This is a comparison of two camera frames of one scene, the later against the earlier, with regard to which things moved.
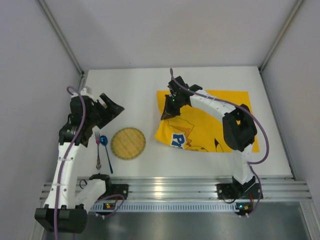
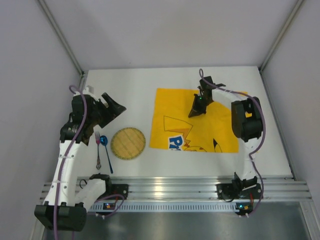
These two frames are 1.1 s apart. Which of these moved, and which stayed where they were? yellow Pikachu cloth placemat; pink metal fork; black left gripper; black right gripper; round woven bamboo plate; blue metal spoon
Moved: black right gripper; yellow Pikachu cloth placemat
Stayed: pink metal fork; blue metal spoon; black left gripper; round woven bamboo plate
